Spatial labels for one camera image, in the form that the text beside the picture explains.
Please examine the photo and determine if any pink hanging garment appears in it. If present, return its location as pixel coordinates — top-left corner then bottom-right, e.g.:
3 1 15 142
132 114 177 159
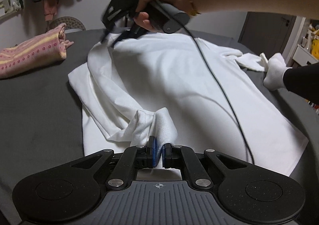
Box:
43 0 59 22

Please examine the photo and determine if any pink striped folded garment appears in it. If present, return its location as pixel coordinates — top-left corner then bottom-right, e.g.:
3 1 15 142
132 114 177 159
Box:
1 23 74 79

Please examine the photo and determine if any dark brown door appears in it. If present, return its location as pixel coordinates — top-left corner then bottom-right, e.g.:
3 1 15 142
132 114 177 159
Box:
238 12 296 58

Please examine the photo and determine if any white shelf unit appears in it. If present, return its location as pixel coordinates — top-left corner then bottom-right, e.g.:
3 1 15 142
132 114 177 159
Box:
282 16 318 66

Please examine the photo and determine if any white sock foot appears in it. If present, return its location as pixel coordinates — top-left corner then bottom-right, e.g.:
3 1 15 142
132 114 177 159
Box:
263 53 292 91

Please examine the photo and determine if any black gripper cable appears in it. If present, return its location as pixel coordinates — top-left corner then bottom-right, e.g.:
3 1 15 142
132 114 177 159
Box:
141 0 255 165

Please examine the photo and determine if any white garment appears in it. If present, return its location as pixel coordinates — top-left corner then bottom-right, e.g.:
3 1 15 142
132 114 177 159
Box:
68 33 308 176

